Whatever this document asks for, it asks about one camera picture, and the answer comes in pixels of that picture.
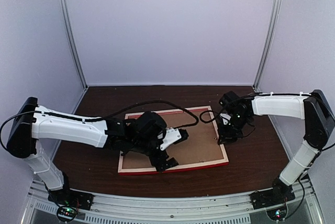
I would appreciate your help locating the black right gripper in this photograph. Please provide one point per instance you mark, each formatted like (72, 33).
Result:
(225, 137)

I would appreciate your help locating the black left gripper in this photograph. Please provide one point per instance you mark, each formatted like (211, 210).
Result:
(157, 160)

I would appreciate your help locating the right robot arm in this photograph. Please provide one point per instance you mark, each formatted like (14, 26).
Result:
(305, 115)

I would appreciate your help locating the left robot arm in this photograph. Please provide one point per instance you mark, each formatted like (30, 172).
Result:
(34, 122)

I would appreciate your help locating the right circuit board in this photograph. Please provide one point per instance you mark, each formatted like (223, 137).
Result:
(277, 214)

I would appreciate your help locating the circuit board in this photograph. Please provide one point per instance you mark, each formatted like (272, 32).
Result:
(66, 213)
(277, 214)

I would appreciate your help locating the left circuit board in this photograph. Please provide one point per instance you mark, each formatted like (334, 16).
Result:
(66, 213)

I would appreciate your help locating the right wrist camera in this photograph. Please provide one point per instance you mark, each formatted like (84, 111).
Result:
(227, 98)

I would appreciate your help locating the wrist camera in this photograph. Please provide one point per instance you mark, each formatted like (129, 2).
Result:
(150, 125)
(227, 98)

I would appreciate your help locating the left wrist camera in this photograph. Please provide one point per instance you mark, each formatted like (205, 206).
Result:
(150, 125)

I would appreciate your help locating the aluminium front rail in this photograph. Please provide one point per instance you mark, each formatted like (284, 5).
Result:
(233, 208)

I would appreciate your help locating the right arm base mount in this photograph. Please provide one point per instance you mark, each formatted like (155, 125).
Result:
(272, 195)

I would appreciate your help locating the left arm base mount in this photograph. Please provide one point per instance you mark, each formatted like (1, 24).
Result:
(68, 197)

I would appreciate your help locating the right aluminium corner post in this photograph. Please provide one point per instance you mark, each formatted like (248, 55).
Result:
(276, 7)

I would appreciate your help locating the aluminium corner post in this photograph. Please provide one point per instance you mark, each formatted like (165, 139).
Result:
(276, 7)
(71, 42)

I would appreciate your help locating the left aluminium corner post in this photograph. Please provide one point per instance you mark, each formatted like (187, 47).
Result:
(71, 42)

